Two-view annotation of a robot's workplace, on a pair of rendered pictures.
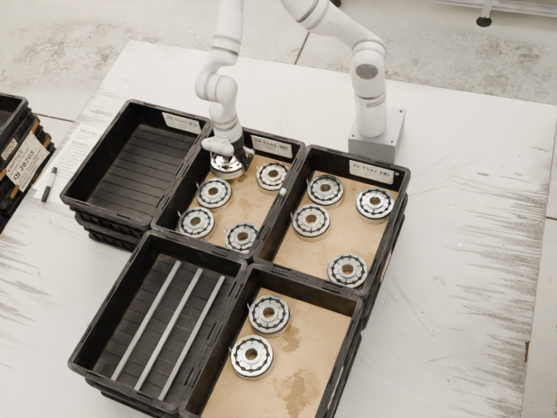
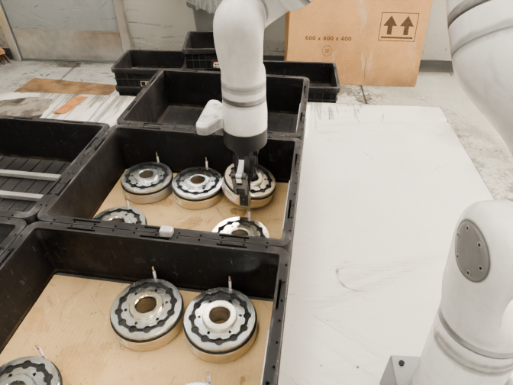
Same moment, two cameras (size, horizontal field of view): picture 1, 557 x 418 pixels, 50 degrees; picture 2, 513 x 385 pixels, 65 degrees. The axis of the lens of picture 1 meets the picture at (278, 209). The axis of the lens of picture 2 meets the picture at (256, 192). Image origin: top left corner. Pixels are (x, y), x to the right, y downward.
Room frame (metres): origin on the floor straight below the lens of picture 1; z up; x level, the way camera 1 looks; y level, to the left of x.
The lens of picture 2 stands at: (0.88, -0.46, 1.36)
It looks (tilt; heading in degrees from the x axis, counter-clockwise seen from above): 39 degrees down; 66
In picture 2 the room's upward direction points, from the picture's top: straight up
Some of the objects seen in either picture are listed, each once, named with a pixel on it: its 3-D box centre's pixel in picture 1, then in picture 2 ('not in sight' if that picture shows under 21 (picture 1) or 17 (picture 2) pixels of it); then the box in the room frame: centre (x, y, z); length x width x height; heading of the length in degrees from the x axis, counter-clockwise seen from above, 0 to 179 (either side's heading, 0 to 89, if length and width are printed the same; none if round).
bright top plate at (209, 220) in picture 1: (196, 222); (146, 176); (0.94, 0.23, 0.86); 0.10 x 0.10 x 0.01
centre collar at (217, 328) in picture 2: (325, 188); (219, 315); (0.97, -0.14, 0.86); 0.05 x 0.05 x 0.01
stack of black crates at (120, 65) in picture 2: not in sight; (157, 87); (1.26, 1.85, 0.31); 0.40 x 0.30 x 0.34; 152
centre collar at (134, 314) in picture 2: (311, 219); (146, 305); (0.88, -0.08, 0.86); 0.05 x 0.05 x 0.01
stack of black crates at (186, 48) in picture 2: not in sight; (223, 79); (1.61, 1.67, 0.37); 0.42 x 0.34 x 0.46; 152
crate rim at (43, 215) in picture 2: (230, 186); (185, 179); (1.00, 0.12, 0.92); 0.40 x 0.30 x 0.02; 148
